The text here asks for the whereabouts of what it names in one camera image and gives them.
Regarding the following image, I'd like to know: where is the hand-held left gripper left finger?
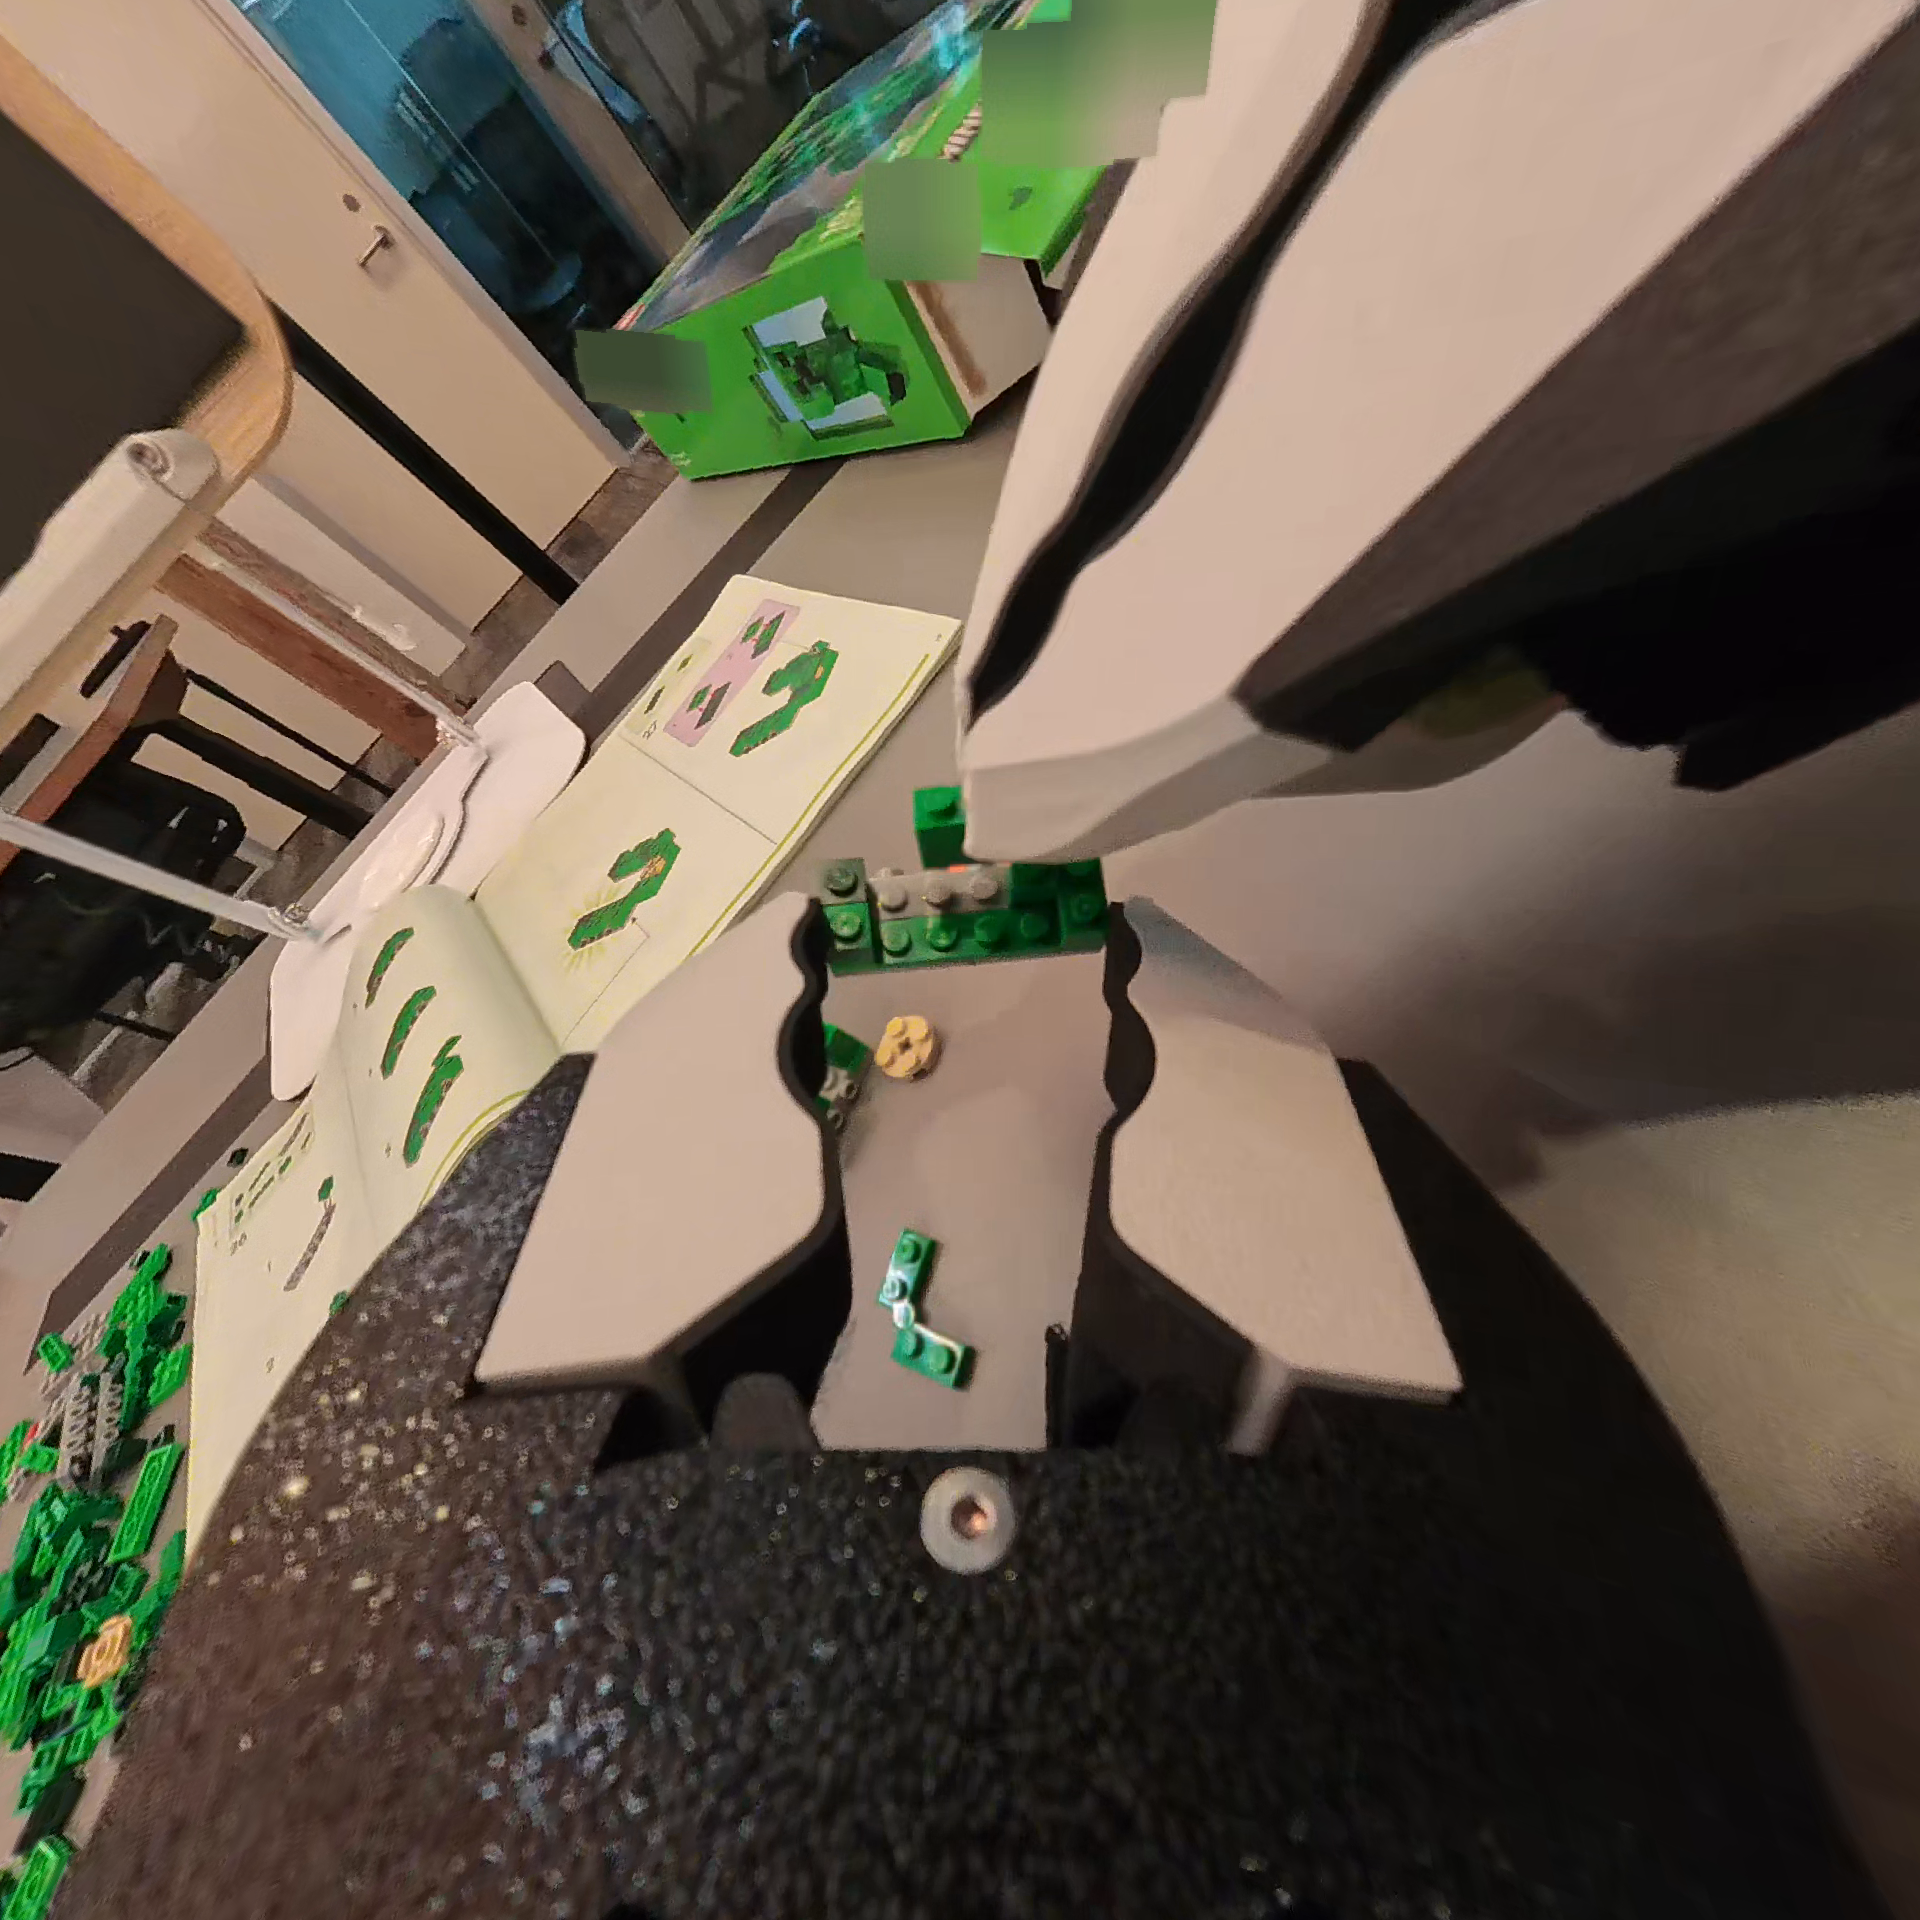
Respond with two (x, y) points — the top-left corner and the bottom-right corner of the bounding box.
(473, 891), (854, 1397)

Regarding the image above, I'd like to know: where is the green toy set box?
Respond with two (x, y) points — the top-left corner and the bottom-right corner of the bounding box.
(612, 0), (1125, 484)

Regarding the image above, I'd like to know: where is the clear acrylic rod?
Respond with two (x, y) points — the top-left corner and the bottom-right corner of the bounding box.
(200, 533), (480, 748)
(0, 815), (325, 945)

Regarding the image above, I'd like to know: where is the black office chair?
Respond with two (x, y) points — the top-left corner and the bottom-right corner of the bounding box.
(0, 623), (253, 1058)

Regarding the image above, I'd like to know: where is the white plastic tray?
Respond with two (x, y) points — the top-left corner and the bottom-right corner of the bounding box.
(266, 680), (589, 1099)

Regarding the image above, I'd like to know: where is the open instruction booklet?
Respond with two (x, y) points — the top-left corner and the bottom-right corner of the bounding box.
(188, 575), (965, 1521)

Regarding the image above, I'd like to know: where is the wood-rimmed dark chair back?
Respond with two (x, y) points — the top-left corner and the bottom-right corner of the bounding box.
(0, 37), (296, 609)

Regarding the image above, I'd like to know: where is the green and grey brick assembly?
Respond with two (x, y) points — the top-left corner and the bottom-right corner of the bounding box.
(813, 856), (1114, 981)

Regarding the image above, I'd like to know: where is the dark glass cabinet door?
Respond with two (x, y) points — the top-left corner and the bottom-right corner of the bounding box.
(237, 0), (985, 354)

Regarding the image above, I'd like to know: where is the white cabinet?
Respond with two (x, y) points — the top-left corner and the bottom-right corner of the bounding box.
(45, 0), (639, 595)

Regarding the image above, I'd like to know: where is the pile of green toy bricks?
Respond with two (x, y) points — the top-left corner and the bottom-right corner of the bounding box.
(0, 1240), (200, 1920)

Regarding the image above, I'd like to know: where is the grey desk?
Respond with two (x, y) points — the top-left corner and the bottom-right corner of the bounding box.
(0, 269), (1920, 1817)

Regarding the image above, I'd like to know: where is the green angled plate piece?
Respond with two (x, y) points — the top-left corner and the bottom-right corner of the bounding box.
(874, 1227), (978, 1392)

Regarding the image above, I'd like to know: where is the white tube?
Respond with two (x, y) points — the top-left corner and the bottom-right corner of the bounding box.
(0, 429), (224, 712)

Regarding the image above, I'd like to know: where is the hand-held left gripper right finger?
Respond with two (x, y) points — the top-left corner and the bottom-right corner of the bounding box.
(1100, 897), (1464, 1460)

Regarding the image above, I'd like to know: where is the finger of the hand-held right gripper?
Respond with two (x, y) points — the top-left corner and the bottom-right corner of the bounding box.
(958, 0), (1920, 867)
(958, 0), (1394, 693)

